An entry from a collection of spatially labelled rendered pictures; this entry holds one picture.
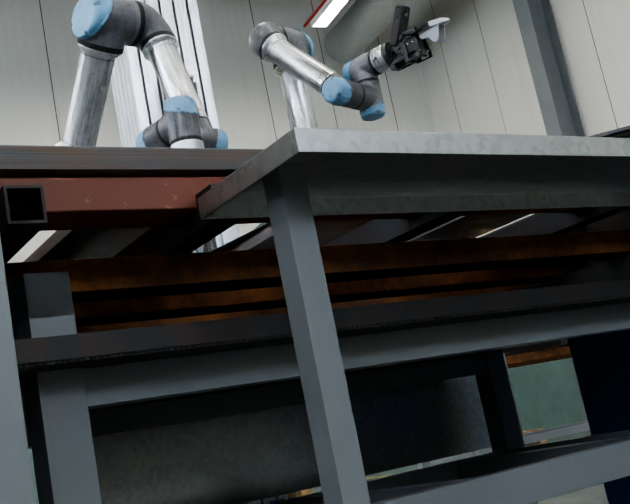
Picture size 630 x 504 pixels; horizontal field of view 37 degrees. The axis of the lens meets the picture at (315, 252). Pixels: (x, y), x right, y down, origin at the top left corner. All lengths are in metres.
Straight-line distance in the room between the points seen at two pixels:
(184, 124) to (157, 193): 0.78
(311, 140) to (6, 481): 0.50
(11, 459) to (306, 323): 0.38
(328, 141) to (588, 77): 10.94
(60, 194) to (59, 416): 0.29
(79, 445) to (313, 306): 0.34
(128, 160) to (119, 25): 1.11
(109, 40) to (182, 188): 1.11
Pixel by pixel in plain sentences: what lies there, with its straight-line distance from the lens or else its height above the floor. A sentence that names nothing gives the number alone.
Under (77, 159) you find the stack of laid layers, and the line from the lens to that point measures 1.34.
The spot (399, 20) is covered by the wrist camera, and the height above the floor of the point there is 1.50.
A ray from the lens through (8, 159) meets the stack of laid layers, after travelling 1.31.
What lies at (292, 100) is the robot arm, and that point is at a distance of 2.96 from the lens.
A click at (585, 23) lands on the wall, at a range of 12.10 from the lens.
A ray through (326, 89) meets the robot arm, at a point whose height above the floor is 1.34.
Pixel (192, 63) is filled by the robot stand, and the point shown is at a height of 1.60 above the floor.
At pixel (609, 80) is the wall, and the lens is 11.76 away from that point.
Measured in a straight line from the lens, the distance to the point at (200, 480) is 2.18.
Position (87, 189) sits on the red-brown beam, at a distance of 1.33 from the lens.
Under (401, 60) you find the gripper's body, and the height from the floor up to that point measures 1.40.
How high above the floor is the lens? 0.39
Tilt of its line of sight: 12 degrees up
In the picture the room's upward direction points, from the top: 11 degrees counter-clockwise
